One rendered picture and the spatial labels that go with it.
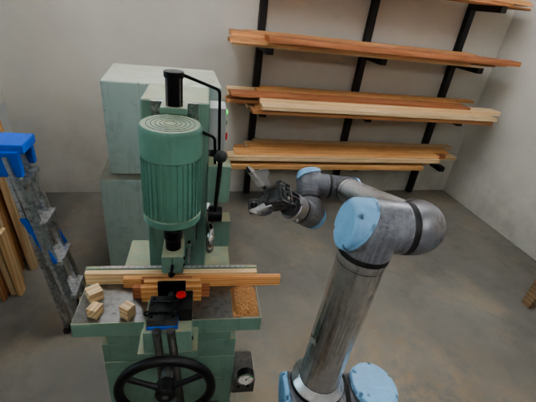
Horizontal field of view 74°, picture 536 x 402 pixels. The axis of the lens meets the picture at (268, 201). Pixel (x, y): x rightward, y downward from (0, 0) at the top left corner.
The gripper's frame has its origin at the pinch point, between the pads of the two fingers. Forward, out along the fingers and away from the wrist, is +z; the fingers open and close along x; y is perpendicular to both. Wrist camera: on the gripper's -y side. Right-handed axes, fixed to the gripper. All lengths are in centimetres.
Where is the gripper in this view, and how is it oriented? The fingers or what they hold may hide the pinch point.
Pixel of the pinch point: (245, 188)
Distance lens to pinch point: 106.9
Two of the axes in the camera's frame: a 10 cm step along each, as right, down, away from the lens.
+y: 7.7, -3.2, -5.4
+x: 0.7, 9.0, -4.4
